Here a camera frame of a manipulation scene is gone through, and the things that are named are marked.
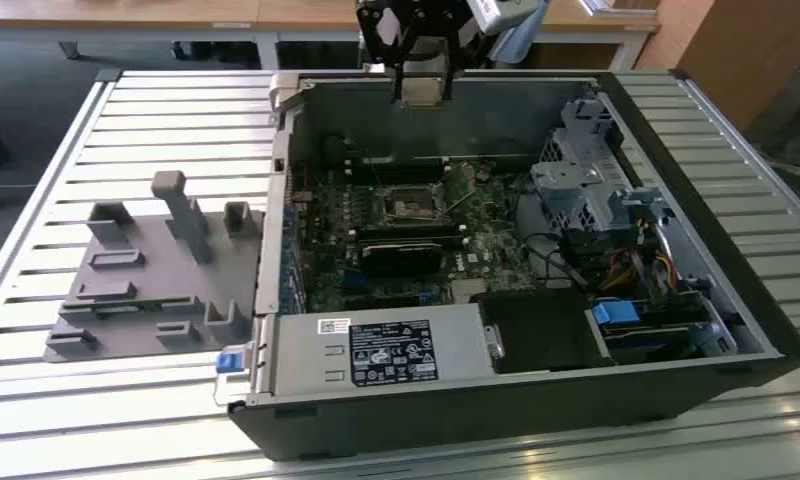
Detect silver CPU plate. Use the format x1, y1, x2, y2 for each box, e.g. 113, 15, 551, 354
401, 74, 447, 110

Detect wooden cabinet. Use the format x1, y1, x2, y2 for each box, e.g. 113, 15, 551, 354
636, 0, 800, 132

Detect grey plastic parts rack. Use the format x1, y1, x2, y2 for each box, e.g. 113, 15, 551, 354
42, 170, 268, 365

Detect metal socket cover frame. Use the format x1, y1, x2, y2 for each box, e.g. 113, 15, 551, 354
439, 160, 479, 204

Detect CPU socket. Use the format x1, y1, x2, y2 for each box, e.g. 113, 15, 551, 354
380, 185, 445, 224

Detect green motherboard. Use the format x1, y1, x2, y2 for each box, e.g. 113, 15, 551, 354
285, 149, 541, 314

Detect black expansion card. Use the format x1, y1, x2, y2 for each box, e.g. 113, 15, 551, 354
357, 240, 443, 277

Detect blue-grey plastic bracket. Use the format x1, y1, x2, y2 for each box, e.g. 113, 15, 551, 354
618, 187, 672, 214

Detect black PC case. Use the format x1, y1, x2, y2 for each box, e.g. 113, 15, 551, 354
225, 68, 800, 464

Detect silver chipset heatsink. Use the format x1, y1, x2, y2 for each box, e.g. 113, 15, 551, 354
451, 278, 489, 302

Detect black cable bundle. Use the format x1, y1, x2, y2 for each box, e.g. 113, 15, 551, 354
519, 229, 608, 291

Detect stack of papers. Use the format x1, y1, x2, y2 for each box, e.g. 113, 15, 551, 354
576, 0, 662, 17

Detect green RAM stick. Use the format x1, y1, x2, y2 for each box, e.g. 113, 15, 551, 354
90, 298, 199, 315

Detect wooden desk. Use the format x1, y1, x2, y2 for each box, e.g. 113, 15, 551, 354
0, 0, 662, 71

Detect blue disk carrier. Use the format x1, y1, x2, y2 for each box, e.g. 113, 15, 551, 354
590, 298, 642, 332

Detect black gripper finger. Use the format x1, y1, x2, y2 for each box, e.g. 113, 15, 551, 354
439, 37, 472, 104
356, 0, 412, 105

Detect metal drive cage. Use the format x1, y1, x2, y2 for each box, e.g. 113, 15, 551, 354
529, 97, 626, 234

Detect black RAM slot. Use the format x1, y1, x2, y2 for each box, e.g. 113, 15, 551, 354
357, 155, 441, 170
363, 169, 445, 185
356, 224, 459, 234
357, 232, 460, 242

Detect silver power supply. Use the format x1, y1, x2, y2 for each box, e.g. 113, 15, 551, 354
265, 303, 492, 399

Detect yellow and red wires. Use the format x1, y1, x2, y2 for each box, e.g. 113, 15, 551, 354
606, 248, 683, 292

